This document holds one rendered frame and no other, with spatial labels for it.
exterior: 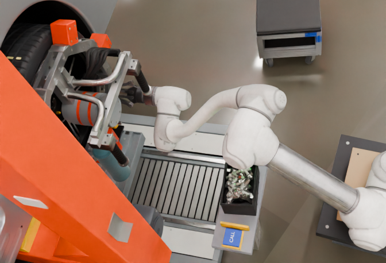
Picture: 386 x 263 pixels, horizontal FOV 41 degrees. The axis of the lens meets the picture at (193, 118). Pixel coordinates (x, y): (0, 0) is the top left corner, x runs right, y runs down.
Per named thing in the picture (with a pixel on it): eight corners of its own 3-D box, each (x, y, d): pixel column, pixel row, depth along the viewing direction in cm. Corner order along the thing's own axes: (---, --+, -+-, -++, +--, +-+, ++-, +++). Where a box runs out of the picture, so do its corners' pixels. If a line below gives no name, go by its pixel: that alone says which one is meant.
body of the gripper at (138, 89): (149, 102, 238) (131, 100, 240) (149, 84, 235) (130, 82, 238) (142, 106, 231) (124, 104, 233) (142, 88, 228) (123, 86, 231)
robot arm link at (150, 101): (161, 84, 234) (149, 83, 236) (154, 89, 226) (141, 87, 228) (161, 104, 237) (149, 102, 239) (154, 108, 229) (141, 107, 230)
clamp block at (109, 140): (95, 136, 196) (90, 130, 191) (117, 139, 193) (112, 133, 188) (91, 149, 193) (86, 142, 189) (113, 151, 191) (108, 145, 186)
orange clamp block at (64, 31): (62, 41, 203) (58, 18, 199) (79, 42, 201) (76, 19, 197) (52, 46, 197) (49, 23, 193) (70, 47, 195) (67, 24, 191)
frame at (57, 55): (111, 87, 247) (65, 12, 201) (123, 88, 245) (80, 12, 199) (73, 191, 223) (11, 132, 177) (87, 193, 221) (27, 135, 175)
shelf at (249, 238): (232, 156, 233) (231, 153, 231) (269, 161, 228) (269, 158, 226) (212, 248, 214) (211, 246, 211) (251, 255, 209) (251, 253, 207)
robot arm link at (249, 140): (415, 205, 192) (397, 259, 185) (385, 206, 207) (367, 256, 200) (250, 100, 176) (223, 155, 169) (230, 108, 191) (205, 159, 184)
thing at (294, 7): (261, 15, 325) (255, -24, 297) (319, 10, 318) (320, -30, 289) (261, 70, 304) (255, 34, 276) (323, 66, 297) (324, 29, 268)
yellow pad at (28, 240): (12, 213, 211) (7, 209, 207) (42, 219, 207) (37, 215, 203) (-1, 246, 205) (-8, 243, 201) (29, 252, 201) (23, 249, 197)
